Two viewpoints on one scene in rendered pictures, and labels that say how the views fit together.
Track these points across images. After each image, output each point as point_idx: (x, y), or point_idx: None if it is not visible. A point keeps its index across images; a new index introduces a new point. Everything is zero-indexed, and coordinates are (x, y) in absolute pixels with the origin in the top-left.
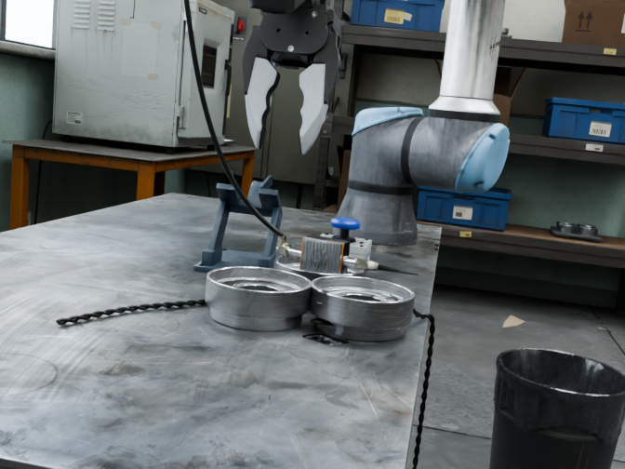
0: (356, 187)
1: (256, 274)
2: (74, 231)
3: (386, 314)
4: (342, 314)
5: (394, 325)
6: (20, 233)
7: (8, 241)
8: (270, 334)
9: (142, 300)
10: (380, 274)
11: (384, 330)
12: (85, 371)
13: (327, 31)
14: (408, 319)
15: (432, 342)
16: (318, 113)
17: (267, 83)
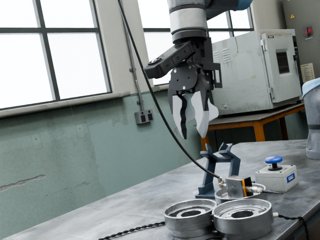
0: (310, 127)
1: (198, 203)
2: (164, 179)
3: (243, 225)
4: (221, 226)
5: (251, 230)
6: (140, 185)
7: (130, 191)
8: (188, 239)
9: (150, 221)
10: (305, 185)
11: (247, 234)
12: None
13: (196, 74)
14: (264, 225)
15: (307, 233)
16: (202, 116)
17: (179, 106)
